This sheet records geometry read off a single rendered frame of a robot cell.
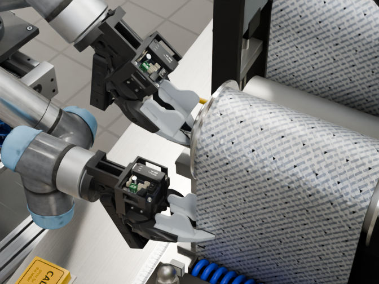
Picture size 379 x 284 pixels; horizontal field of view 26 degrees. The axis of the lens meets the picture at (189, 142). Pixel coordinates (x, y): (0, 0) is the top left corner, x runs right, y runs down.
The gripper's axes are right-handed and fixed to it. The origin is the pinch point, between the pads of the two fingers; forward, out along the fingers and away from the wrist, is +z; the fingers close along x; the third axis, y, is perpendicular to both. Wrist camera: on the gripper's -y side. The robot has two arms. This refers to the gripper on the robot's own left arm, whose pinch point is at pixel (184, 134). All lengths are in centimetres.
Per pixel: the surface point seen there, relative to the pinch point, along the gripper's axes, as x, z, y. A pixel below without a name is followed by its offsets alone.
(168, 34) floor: 145, 17, -148
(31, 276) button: -15.2, 3.6, -37.1
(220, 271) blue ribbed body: -7.1, 19.5, -8.3
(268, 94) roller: 12.6, 5.6, 5.0
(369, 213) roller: -4.4, 19.4, 20.9
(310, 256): -5.2, 22.8, 7.3
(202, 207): -5.1, 9.2, -2.5
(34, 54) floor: 111, -14, -174
